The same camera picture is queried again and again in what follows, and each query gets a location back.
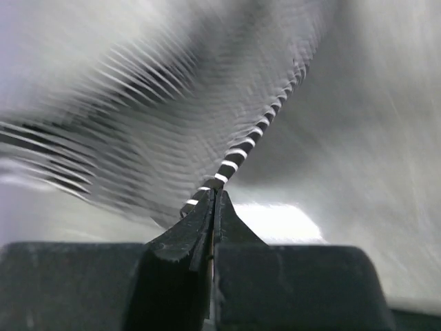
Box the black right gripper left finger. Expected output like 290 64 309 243
147 190 214 321

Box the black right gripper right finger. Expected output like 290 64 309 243
214 190 267 247

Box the purple striped tank top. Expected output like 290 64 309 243
1 1 339 228

